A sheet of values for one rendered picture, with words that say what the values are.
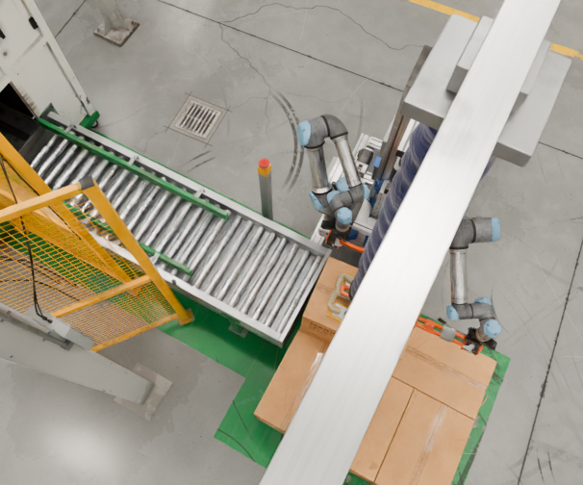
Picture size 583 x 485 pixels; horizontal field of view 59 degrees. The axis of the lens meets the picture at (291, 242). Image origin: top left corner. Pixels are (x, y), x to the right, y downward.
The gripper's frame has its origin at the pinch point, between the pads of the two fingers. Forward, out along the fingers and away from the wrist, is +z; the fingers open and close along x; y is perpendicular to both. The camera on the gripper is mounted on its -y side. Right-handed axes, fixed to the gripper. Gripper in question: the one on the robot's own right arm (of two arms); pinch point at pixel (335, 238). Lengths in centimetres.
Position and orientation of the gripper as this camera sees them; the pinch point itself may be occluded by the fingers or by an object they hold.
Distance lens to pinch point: 297.8
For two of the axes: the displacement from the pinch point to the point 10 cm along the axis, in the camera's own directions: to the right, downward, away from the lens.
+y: 9.1, 3.8, -1.4
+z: -0.1, 3.7, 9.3
